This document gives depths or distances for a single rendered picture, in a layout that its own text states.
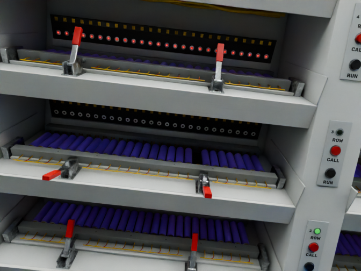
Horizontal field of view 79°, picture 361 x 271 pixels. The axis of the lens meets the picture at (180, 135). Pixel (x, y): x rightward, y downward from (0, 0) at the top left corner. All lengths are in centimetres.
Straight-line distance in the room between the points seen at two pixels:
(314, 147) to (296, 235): 18
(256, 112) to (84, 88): 31
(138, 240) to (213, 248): 17
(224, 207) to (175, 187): 10
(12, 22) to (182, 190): 49
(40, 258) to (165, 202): 30
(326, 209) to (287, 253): 11
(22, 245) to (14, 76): 37
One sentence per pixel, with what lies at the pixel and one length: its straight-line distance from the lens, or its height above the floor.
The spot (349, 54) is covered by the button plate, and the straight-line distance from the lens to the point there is 49.
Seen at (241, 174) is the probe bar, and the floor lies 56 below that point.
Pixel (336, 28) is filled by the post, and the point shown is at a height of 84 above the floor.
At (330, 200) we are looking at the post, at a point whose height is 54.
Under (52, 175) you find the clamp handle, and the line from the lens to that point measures 43.
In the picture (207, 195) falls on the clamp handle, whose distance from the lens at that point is 37.
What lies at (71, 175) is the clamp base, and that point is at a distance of 48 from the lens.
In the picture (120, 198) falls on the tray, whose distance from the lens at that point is 46.
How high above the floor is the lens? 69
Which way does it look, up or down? 9 degrees down
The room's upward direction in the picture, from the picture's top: 6 degrees clockwise
